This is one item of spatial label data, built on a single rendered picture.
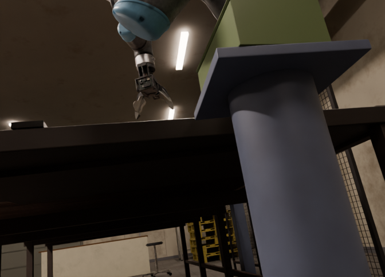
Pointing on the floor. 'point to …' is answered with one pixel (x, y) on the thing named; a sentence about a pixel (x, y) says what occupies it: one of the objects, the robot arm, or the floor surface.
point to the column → (289, 153)
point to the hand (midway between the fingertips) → (155, 115)
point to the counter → (101, 259)
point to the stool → (156, 261)
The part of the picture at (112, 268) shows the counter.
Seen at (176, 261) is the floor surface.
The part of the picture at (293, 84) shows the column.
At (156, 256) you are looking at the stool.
